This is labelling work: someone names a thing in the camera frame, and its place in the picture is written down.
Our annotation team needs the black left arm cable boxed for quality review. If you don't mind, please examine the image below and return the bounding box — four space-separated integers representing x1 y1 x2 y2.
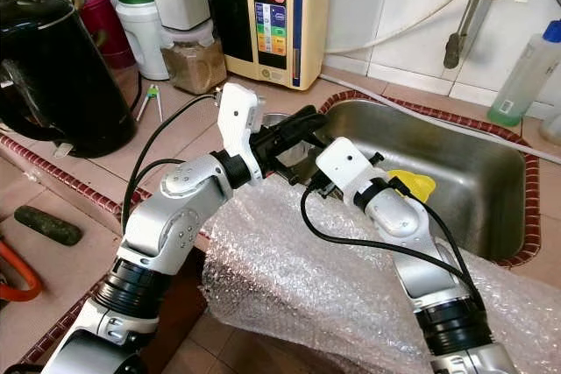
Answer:
121 92 222 235

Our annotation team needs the stainless steel sink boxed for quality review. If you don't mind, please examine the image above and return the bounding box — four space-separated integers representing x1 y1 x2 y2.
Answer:
316 91 543 268

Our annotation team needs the blender jar with brown powder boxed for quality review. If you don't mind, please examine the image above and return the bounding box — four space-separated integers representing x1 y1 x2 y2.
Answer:
147 0 227 96

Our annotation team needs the white bottle green band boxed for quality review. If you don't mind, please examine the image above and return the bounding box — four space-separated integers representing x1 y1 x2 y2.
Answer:
107 0 169 81

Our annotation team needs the beige water ionizer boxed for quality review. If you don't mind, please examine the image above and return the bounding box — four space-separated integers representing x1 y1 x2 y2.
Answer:
206 0 334 92

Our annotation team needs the small green white tool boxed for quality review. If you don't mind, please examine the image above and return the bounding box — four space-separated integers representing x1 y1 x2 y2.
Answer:
136 85 164 123

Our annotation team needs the maroon plastic cup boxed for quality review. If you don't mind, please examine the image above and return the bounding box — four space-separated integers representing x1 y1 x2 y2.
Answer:
79 0 137 73

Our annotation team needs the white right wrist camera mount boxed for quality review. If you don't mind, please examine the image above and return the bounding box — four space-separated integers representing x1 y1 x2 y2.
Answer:
316 138 378 210

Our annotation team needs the clear bottle blue cap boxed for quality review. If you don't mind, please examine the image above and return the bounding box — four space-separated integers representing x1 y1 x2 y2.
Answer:
488 19 561 128

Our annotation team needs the dark oblong stone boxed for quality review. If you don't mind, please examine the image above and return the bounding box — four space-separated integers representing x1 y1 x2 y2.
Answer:
13 206 84 248

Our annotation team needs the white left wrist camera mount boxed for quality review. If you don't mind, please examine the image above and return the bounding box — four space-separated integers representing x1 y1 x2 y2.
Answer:
217 83 266 178

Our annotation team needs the cream curved hose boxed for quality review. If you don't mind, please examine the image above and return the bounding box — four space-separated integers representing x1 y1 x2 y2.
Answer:
324 0 487 55

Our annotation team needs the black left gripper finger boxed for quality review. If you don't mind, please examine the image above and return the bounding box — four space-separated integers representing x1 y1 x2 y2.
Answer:
272 105 330 143
265 129 321 169

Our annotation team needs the clear bubble wrap sheet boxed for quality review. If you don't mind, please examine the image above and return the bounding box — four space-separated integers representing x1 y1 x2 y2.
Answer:
200 177 561 374

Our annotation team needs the black electric kettle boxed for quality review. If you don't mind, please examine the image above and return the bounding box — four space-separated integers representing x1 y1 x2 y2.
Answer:
0 0 137 158

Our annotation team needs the white straight hose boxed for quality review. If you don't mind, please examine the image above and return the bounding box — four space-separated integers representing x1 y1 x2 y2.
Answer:
320 72 561 166

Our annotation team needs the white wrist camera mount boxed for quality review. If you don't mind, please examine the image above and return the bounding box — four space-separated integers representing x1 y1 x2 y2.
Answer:
316 138 378 210
217 83 266 178

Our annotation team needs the metal faucet pipe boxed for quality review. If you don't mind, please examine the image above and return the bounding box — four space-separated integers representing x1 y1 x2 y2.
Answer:
444 0 502 70

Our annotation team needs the orange gas hose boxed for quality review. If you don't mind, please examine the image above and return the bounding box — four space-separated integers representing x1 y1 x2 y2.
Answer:
0 241 45 303

